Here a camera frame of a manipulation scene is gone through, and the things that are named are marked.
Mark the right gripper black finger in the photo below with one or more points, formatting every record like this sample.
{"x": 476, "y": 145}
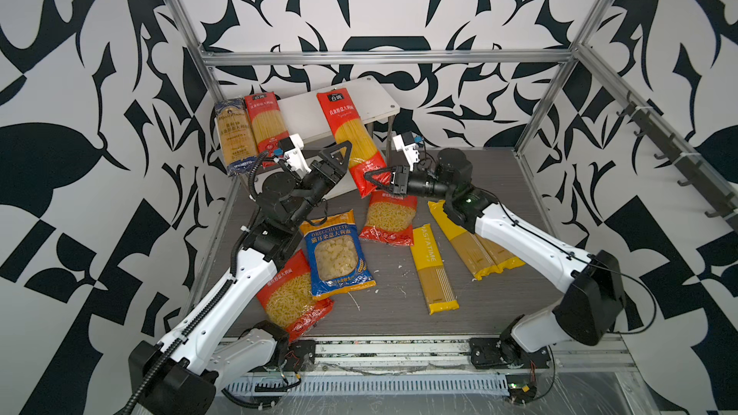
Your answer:
{"x": 384, "y": 187}
{"x": 381, "y": 174}

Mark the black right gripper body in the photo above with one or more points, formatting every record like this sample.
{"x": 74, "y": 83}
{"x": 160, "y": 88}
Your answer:
{"x": 422, "y": 183}

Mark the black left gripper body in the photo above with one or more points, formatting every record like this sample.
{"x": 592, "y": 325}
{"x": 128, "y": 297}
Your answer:
{"x": 315, "y": 191}

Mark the red spaghetti pack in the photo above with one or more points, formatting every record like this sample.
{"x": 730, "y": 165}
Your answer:
{"x": 346, "y": 125}
{"x": 267, "y": 121}

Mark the blue gold spaghetti pack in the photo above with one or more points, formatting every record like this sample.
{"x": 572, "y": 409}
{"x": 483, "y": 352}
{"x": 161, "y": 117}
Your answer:
{"x": 238, "y": 144}

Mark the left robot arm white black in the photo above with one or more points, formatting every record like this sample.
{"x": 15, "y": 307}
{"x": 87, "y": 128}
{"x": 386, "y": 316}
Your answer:
{"x": 186, "y": 369}

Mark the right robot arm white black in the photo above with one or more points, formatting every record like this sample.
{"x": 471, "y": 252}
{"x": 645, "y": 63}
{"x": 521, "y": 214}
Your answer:
{"x": 591, "y": 285}

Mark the blue orecchiette pasta bag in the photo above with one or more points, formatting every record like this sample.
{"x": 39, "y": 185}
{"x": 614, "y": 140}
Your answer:
{"x": 334, "y": 253}

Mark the red macaroni bag centre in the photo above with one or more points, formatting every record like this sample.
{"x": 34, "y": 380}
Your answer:
{"x": 389, "y": 219}

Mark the red macaroni bag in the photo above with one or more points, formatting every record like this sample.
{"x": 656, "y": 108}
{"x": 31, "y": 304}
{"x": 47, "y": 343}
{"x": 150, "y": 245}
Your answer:
{"x": 389, "y": 219}
{"x": 288, "y": 302}

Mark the white two-tier shelf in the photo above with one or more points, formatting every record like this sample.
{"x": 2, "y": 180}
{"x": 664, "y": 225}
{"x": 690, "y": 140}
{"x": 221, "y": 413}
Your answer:
{"x": 303, "y": 115}

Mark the yellow Pastatime spaghetti pack middle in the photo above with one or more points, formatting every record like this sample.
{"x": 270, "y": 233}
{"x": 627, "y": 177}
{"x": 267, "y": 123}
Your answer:
{"x": 467, "y": 246}

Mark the yellow pastatime spaghetti pack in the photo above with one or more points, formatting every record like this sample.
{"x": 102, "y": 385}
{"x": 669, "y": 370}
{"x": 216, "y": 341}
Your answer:
{"x": 429, "y": 265}
{"x": 467, "y": 246}
{"x": 501, "y": 258}

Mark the yellow Pastatime spaghetti pack right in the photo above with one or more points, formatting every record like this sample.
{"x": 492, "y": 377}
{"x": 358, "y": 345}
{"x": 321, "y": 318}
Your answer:
{"x": 501, "y": 258}

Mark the yellow Pastatime spaghetti pack front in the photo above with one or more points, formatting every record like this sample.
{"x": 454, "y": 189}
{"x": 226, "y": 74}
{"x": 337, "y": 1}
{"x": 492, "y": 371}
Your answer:
{"x": 429, "y": 265}

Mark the red macaroni bag near left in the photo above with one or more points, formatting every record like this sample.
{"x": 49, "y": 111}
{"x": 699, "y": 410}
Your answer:
{"x": 288, "y": 302}

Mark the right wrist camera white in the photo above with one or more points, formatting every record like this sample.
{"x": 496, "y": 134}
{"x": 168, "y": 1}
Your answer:
{"x": 408, "y": 144}

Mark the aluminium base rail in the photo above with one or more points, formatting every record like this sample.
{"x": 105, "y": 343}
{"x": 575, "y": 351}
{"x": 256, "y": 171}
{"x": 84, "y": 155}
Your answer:
{"x": 396, "y": 357}

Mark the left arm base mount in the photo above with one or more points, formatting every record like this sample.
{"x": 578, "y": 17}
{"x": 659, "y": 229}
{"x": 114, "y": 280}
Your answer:
{"x": 293, "y": 356}

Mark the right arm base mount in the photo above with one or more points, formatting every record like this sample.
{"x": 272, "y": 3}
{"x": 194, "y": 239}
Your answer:
{"x": 503, "y": 352}

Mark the white slotted cable duct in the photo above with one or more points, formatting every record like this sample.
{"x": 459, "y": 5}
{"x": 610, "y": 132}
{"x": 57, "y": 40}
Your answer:
{"x": 362, "y": 385}

